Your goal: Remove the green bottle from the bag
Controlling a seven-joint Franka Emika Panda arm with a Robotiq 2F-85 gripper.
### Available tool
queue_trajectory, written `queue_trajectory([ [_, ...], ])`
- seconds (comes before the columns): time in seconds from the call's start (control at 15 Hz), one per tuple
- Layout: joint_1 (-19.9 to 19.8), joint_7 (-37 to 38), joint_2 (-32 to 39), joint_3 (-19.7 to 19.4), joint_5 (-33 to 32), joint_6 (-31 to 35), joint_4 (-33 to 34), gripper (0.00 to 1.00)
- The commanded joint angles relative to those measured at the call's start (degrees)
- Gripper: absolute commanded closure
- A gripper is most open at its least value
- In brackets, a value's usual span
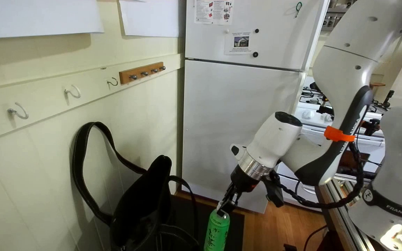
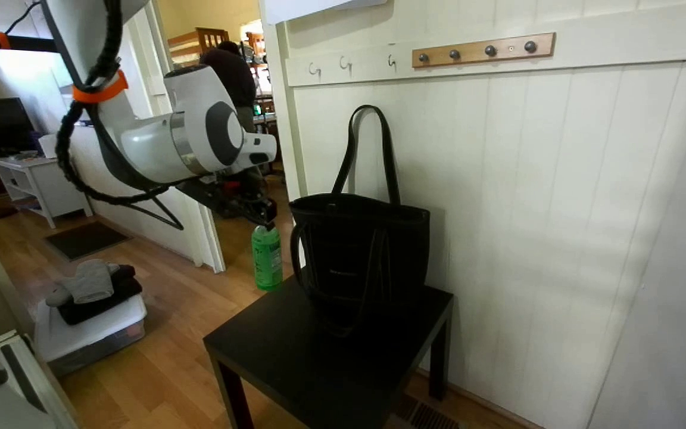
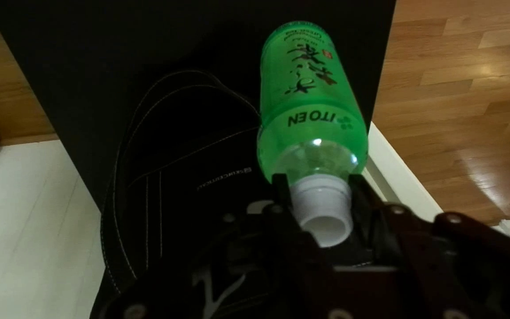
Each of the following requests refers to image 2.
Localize green plastic bottle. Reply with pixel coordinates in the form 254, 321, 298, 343
251, 222, 284, 292

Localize black tote bag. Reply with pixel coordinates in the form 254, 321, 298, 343
288, 105, 432, 335

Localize person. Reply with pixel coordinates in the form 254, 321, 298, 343
199, 41, 267, 197

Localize dark door mat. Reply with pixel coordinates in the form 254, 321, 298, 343
44, 221, 132, 262

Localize grey folded cloth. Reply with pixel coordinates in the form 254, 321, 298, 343
45, 259, 121, 308

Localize black folded clothes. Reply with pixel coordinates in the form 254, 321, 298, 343
57, 265, 144, 326

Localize wooden chair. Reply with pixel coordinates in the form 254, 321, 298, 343
167, 27, 231, 67

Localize white side table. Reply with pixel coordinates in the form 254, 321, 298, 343
0, 153, 94, 229

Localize clear storage bin white lid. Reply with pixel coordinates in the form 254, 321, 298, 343
33, 292, 148, 377

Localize black monitor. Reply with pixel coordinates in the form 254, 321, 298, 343
0, 97, 38, 158

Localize black bar with orange tie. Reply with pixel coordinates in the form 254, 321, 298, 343
0, 30, 58, 54

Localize floor vent grille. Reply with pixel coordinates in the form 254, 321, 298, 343
395, 394, 462, 429

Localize wooden peg rail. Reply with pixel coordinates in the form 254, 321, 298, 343
411, 32, 557, 69

